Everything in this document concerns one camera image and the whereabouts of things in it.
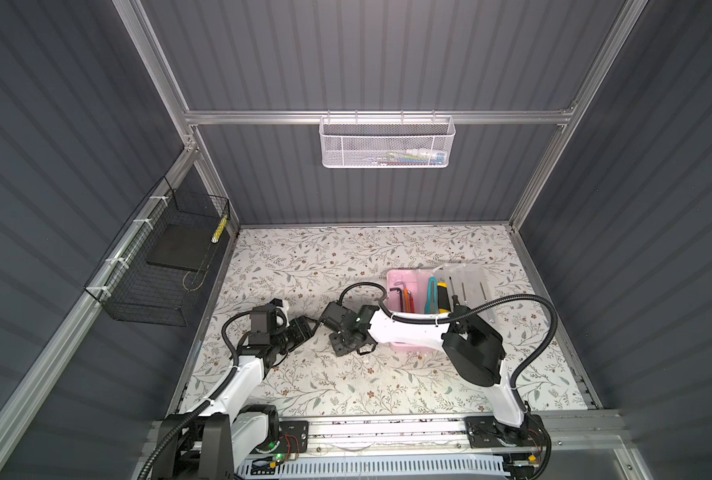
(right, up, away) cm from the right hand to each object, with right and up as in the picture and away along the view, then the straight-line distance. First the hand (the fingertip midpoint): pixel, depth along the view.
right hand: (342, 347), depth 88 cm
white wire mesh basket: (+16, +75, +35) cm, 84 cm away
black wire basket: (-45, +24, -15) cm, 53 cm away
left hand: (-9, +6, -2) cm, 11 cm away
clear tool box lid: (+39, +19, +1) cm, 43 cm away
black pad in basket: (-40, +30, -13) cm, 51 cm away
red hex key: (+23, +11, +10) cm, 27 cm away
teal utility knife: (+27, +12, 0) cm, 30 cm away
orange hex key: (+21, +13, +11) cm, 27 cm away
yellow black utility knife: (+30, +15, -2) cm, 33 cm away
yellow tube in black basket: (-34, +36, -4) cm, 50 cm away
